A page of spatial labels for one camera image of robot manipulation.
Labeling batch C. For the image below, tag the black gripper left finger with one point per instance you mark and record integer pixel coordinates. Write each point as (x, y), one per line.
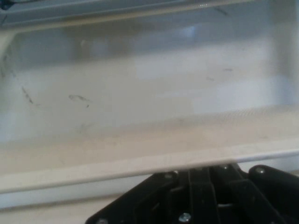
(144, 200)

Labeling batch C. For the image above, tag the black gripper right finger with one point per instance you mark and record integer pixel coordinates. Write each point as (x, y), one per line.
(268, 191)

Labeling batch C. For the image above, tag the white plastic bin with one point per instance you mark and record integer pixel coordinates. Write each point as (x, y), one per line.
(116, 168)

